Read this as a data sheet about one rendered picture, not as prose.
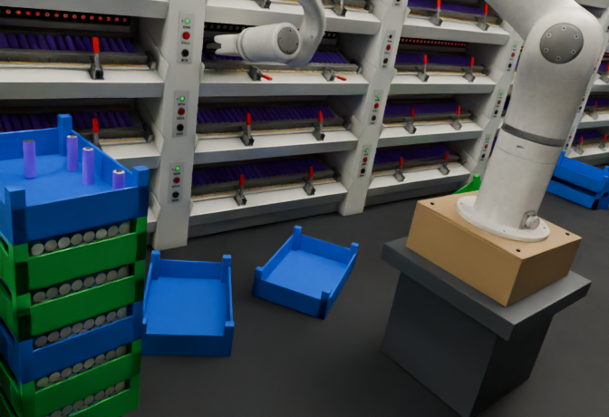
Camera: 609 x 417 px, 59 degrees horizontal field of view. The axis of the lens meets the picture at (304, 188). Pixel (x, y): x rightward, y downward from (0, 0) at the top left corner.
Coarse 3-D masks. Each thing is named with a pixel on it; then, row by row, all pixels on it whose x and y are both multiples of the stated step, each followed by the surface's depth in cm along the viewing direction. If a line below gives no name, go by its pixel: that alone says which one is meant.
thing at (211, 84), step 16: (208, 32) 154; (224, 32) 157; (352, 48) 180; (368, 64) 175; (208, 80) 143; (224, 80) 145; (240, 80) 148; (272, 80) 155; (288, 80) 158; (304, 80) 162; (320, 80) 165; (336, 80) 169; (352, 80) 173; (368, 80) 176; (208, 96) 145
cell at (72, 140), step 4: (68, 136) 94; (72, 136) 94; (76, 136) 95; (68, 140) 94; (72, 140) 94; (76, 140) 95; (68, 144) 94; (72, 144) 94; (76, 144) 95; (68, 148) 95; (72, 148) 95; (76, 148) 95; (68, 152) 95; (72, 152) 95; (76, 152) 95; (68, 156) 95; (72, 156) 95; (76, 156) 96; (68, 160) 95; (72, 160) 96; (76, 160) 96; (68, 164) 96; (72, 164) 96; (76, 164) 96; (68, 168) 96; (72, 168) 96; (76, 168) 97
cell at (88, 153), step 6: (84, 150) 90; (90, 150) 90; (84, 156) 90; (90, 156) 90; (84, 162) 90; (90, 162) 91; (84, 168) 91; (90, 168) 91; (84, 174) 91; (90, 174) 91; (84, 180) 92; (90, 180) 92
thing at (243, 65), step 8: (208, 64) 145; (216, 64) 146; (224, 64) 147; (232, 64) 149; (240, 64) 150; (248, 64) 152; (256, 64) 153; (264, 64) 155; (272, 64) 156; (280, 64) 158; (312, 64) 165; (320, 64) 167; (328, 64) 170; (336, 64) 172; (344, 64) 174; (352, 64) 176; (216, 72) 145; (224, 72) 147; (232, 72) 148; (240, 72) 150; (296, 72) 161
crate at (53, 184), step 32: (64, 128) 100; (0, 160) 96; (64, 160) 100; (96, 160) 95; (0, 192) 85; (32, 192) 87; (64, 192) 88; (96, 192) 90; (128, 192) 82; (0, 224) 75; (32, 224) 73; (64, 224) 76; (96, 224) 80
